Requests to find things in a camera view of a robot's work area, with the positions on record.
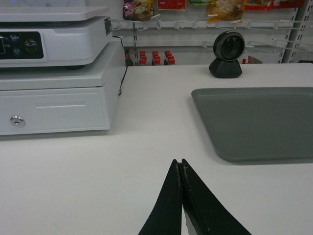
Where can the black round webcam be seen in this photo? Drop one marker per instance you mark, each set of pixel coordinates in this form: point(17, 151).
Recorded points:
point(227, 48)

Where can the purple hanging snack bag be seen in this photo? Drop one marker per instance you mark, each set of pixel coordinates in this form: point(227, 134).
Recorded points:
point(138, 10)

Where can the white checkout scale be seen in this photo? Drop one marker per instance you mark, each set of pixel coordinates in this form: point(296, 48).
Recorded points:
point(52, 36)

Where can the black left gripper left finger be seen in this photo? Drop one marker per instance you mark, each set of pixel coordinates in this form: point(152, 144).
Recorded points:
point(166, 215)

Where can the white cash drawer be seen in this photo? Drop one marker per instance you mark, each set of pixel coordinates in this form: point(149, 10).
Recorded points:
point(56, 99)

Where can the yellow hanging snack bag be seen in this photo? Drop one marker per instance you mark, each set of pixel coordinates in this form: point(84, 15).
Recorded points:
point(226, 10)

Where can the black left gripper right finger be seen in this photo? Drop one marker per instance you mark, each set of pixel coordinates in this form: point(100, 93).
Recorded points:
point(204, 213)

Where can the grey rectangular serving tray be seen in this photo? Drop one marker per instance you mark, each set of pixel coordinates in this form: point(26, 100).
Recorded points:
point(258, 124)

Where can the white wire hook rack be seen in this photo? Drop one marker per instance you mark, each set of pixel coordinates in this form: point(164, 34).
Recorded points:
point(274, 35)

